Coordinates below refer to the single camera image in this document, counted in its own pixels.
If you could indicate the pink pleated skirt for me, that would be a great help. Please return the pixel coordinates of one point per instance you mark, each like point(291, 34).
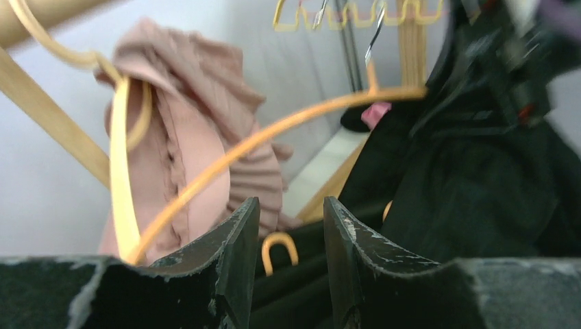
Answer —
point(201, 108)

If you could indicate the wooden hanger of black skirt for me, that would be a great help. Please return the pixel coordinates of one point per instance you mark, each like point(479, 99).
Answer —
point(372, 94)

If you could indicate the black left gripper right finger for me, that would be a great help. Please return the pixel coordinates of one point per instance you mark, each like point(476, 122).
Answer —
point(374, 283)

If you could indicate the wooden hanger of pink skirt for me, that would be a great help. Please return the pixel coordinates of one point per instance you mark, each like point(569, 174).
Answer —
point(121, 141)

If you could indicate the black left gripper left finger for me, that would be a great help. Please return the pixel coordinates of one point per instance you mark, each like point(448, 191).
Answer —
point(206, 284)

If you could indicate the black cloth on table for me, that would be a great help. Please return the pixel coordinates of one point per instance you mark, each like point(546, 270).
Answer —
point(351, 119)

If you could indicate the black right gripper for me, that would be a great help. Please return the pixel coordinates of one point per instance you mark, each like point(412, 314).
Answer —
point(507, 53)

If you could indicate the black skirt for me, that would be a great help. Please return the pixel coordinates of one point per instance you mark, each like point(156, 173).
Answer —
point(440, 192)

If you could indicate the small pink cloth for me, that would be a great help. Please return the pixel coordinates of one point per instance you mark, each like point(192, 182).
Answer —
point(374, 113)

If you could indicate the cream hanger of yellow skirt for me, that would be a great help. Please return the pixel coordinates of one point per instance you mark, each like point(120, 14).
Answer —
point(349, 14)

